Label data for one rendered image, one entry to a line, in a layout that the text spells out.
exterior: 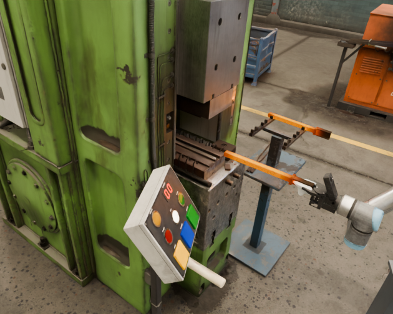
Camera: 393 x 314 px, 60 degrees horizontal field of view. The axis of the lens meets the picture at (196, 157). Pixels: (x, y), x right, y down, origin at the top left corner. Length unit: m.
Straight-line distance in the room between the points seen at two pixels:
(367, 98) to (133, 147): 4.09
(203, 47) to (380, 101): 3.96
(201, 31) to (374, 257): 2.20
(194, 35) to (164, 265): 0.86
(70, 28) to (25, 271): 1.71
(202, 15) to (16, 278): 2.04
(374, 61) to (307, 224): 2.66
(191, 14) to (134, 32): 0.26
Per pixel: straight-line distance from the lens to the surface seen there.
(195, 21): 1.39
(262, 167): 1.64
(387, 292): 2.13
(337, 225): 3.11
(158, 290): 1.64
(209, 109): 1.52
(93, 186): 1.93
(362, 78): 5.07
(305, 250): 2.81
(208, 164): 1.73
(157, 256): 1.20
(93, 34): 1.51
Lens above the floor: 1.98
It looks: 34 degrees down
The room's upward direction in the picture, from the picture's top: 4 degrees clockwise
